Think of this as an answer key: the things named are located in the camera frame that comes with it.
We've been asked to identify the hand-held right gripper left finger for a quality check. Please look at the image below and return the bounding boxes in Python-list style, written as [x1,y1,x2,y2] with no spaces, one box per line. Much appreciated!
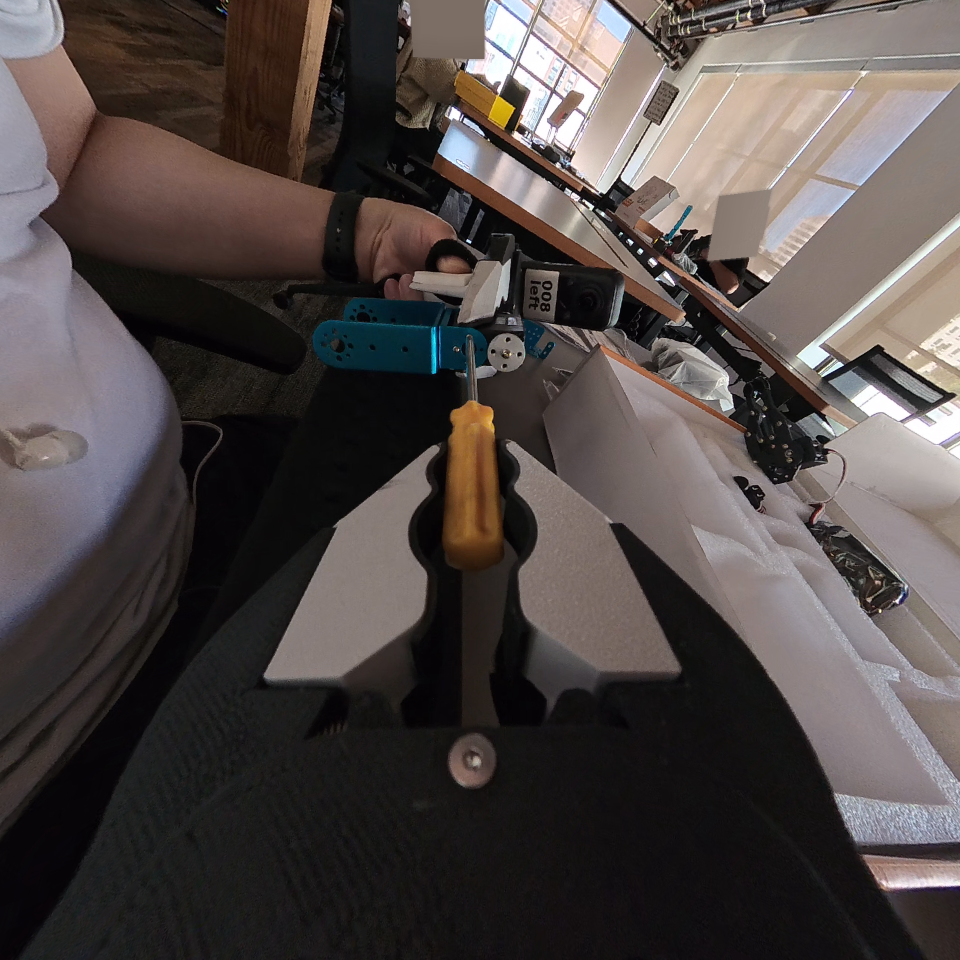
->
[262,442,460,706]

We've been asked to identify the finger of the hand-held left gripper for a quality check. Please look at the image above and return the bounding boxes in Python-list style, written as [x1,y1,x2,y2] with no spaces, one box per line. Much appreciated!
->
[456,258,520,327]

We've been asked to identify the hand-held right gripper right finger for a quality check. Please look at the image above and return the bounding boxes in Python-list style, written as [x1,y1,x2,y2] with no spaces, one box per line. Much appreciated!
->
[495,441,684,700]

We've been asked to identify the blue toy robot arm segment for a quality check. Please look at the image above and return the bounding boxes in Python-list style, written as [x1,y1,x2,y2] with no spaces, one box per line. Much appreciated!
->
[311,296,558,380]

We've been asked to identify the yellow handled screwdriver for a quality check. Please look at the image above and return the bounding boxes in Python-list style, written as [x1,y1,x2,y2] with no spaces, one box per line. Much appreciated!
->
[441,335,506,573]

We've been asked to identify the person's left forearm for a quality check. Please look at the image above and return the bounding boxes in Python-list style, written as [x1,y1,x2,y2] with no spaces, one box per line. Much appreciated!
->
[41,108,335,282]

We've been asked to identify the person's left hand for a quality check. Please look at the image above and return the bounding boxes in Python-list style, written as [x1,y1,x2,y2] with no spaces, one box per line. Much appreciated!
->
[356,197,470,301]

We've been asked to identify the long grey wood-edged table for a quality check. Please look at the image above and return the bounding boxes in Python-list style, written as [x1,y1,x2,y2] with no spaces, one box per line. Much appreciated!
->
[432,118,687,325]

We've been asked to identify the white box with red print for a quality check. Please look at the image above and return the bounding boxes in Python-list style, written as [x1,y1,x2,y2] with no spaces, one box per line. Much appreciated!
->
[621,174,681,226]

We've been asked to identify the clear plastic bag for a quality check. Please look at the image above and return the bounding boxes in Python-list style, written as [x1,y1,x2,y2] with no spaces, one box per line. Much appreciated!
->
[651,337,735,412]

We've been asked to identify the yellow storage boxes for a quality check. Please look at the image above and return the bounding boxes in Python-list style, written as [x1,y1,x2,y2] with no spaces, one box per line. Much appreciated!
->
[452,69,519,129]

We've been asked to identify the white foam packing box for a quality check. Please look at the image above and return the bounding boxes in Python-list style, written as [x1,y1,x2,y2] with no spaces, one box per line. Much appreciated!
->
[541,345,960,830]

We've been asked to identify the narrow wood-edged table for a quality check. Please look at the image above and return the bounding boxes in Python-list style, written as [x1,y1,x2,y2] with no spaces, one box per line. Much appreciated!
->
[611,213,864,430]

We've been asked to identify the black toy robot claw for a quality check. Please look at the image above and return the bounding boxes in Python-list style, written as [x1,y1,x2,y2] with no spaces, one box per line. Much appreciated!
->
[741,377,835,487]

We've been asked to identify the silver antistatic bag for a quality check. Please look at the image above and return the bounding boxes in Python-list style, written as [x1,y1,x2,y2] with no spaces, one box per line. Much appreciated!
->
[808,519,910,618]

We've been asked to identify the person's white t-shirt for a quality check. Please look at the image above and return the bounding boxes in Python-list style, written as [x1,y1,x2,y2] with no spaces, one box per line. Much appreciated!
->
[0,0,198,834]

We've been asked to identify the wooden pillar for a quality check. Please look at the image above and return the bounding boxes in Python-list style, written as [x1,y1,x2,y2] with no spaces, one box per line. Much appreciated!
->
[219,0,333,183]

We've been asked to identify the black ceiling pipes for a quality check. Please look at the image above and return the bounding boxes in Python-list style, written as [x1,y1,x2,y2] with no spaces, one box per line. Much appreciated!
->
[652,0,834,48]

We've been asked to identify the black mesh chair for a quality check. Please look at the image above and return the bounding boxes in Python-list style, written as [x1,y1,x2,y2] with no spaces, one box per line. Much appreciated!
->
[821,343,957,427]

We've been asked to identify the white foam block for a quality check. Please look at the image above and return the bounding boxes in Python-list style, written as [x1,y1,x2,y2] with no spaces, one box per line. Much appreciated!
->
[821,411,960,549]

